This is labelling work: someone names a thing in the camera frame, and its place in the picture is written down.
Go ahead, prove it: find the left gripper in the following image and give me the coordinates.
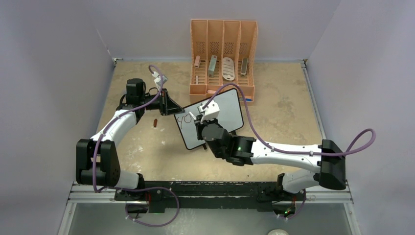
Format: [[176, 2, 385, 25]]
[[139, 89, 184, 116]]

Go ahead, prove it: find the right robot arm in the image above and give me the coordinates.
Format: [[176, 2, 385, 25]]
[[194, 119, 346, 199]]

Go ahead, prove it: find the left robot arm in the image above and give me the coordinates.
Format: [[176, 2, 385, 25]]
[[75, 78, 184, 200]]

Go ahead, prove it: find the grey green box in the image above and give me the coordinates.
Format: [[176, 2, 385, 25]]
[[207, 55, 217, 77]]

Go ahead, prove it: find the white oval perforated plate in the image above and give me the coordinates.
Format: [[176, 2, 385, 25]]
[[222, 57, 235, 81]]

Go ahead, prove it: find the peach plastic desk organizer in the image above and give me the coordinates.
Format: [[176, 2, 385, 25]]
[[189, 19, 258, 102]]

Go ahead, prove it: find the grey eraser block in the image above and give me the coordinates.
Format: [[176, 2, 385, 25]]
[[240, 57, 249, 76]]

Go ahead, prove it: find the white round object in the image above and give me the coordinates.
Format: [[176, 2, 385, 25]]
[[267, 229, 289, 235]]

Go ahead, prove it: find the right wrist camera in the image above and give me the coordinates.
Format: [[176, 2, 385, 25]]
[[198, 101, 220, 123]]

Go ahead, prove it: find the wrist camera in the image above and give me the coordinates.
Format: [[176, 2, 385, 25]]
[[198, 101, 220, 123], [152, 71, 168, 88]]

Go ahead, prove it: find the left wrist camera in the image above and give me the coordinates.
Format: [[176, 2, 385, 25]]
[[152, 71, 168, 88]]

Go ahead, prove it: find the black aluminium base frame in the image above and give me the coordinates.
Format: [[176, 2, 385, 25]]
[[59, 181, 360, 235]]

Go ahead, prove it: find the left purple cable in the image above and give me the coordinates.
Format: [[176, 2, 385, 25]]
[[92, 65, 181, 228]]

